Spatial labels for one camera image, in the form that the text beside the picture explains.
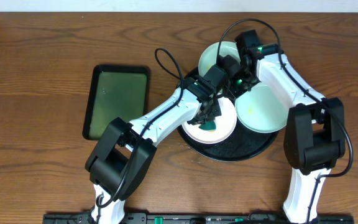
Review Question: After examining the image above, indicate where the green yellow sponge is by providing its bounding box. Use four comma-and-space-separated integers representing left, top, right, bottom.
199, 121, 216, 132

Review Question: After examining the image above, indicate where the pink white plate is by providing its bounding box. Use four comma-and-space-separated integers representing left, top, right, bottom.
181, 98, 237, 144

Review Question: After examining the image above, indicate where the green plate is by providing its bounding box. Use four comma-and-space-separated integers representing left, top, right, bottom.
198, 41, 240, 77
234, 83, 288, 133

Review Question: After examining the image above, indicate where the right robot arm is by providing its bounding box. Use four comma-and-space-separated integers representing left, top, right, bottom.
229, 30, 347, 223

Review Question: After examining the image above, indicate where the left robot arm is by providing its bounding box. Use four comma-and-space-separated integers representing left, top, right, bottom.
85, 82, 223, 223

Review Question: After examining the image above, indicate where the round black tray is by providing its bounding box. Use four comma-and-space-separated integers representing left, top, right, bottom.
175, 67, 280, 162

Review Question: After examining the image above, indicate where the black rectangular tray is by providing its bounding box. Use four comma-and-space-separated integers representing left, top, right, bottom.
82, 64, 151, 140

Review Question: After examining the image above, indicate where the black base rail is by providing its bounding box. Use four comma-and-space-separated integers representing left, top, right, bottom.
42, 212, 355, 224

